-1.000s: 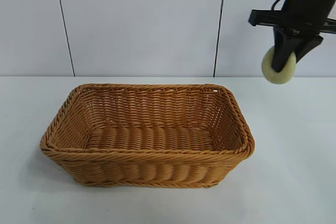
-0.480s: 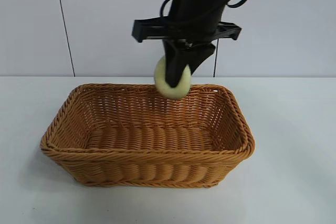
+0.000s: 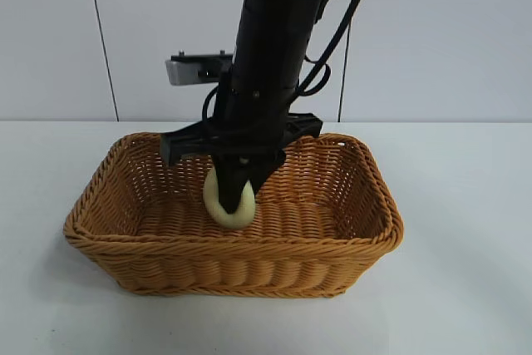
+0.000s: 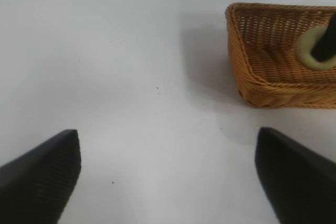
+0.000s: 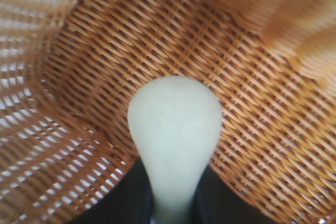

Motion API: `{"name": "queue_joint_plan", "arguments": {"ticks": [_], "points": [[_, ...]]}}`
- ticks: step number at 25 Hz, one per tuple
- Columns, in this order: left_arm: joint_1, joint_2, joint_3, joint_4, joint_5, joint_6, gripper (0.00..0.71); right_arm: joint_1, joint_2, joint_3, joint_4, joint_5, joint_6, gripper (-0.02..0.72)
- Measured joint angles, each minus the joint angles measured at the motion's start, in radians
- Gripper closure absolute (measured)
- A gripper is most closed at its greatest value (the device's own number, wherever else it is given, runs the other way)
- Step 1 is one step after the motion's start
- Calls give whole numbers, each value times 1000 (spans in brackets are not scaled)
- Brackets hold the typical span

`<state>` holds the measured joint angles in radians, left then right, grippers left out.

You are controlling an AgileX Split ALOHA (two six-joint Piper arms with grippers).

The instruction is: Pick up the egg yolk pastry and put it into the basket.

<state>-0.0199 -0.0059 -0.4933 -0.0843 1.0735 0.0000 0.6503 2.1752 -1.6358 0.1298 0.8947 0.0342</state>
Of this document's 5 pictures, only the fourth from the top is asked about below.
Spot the round pale yellow pastry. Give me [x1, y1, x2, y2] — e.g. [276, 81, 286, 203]
[296, 26, 336, 71]

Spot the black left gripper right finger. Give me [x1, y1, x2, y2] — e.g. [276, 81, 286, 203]
[255, 126, 336, 224]

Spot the tan woven wicker basket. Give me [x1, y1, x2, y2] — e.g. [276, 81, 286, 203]
[225, 2, 336, 110]

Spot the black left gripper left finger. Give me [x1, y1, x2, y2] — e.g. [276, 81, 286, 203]
[0, 129, 81, 224]

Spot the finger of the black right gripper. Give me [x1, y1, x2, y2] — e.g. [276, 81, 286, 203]
[311, 11, 336, 62]

